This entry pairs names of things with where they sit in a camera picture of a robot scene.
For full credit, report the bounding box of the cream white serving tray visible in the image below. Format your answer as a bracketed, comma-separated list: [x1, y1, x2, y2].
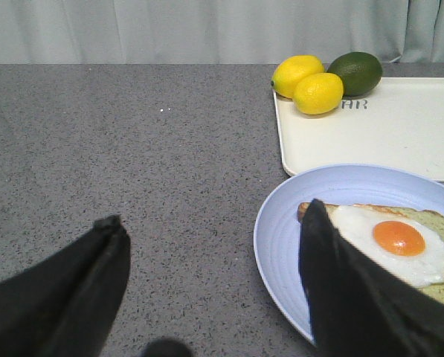
[273, 77, 444, 184]

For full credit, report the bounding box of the grey white curtain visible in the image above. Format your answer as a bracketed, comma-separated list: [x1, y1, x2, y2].
[0, 1, 444, 64]

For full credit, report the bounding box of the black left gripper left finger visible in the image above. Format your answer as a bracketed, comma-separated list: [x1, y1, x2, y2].
[0, 216, 131, 356]

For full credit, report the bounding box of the green lime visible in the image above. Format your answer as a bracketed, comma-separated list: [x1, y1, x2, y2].
[327, 52, 383, 97]

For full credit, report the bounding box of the fake fried egg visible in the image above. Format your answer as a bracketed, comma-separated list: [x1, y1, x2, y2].
[329, 205, 444, 288]

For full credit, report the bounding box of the yellow lemon back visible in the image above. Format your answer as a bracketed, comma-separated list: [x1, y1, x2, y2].
[271, 55, 324, 99]

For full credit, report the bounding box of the yellow lemon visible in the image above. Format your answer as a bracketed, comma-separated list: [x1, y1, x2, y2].
[292, 72, 344, 115]
[271, 55, 324, 99]

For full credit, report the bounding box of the yellow lemon front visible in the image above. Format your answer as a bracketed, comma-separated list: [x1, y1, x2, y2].
[292, 72, 344, 115]

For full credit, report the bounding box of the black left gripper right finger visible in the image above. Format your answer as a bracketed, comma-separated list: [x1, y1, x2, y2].
[298, 199, 444, 356]

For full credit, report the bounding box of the light blue round plate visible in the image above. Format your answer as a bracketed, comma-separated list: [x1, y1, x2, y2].
[254, 164, 444, 341]

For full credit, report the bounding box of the bottom bread slice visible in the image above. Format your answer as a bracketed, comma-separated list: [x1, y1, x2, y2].
[297, 201, 444, 304]

